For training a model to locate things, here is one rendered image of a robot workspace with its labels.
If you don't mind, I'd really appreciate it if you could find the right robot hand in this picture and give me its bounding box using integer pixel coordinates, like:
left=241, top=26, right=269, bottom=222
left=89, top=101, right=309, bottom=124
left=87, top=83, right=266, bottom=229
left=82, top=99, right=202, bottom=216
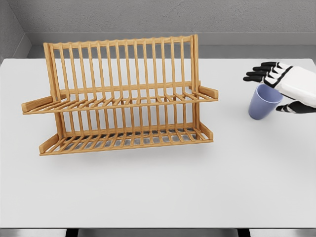
left=243, top=61, right=316, bottom=115

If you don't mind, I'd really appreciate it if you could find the wooden two-tier dish rack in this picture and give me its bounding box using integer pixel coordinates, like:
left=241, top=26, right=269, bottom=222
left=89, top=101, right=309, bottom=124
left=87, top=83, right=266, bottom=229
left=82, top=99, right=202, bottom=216
left=21, top=34, right=219, bottom=157

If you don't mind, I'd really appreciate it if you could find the blue plastic cup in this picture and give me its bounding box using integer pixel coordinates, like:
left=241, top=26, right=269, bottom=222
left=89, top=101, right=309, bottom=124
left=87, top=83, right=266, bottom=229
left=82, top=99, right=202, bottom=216
left=248, top=83, right=284, bottom=121

